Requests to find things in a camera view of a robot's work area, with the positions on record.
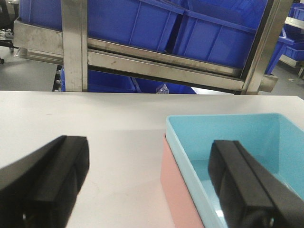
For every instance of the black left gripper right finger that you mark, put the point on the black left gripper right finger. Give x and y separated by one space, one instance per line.
249 195

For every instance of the light blue plastic box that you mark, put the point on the light blue plastic box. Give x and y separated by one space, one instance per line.
272 139

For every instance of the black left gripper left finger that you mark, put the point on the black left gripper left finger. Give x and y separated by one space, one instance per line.
40 189

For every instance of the stainless steel shelf rack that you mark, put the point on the stainless steel shelf rack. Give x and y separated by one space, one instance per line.
77 53

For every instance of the pink plastic box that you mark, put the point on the pink plastic box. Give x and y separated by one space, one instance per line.
182 208

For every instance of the blue storage bin left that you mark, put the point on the blue storage bin left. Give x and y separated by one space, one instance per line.
141 23

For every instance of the blue storage bin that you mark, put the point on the blue storage bin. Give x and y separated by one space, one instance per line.
290 43
217 31
141 23

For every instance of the blue storage bin far right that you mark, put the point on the blue storage bin far right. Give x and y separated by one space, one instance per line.
290 43

